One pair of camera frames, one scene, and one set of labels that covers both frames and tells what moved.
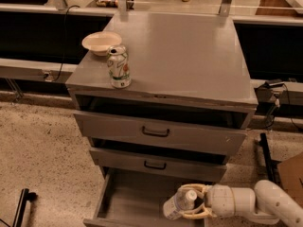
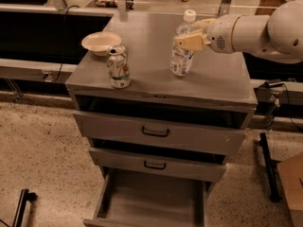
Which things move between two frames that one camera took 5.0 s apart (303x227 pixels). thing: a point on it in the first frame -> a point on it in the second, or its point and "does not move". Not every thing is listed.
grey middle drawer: x=188 y=167 does not move
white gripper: x=220 y=200 -> x=219 y=34
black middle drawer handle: x=160 y=168 does not move
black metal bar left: x=26 y=196 does not move
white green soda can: x=118 y=66 does not move
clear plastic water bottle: x=182 y=201 -> x=182 y=59
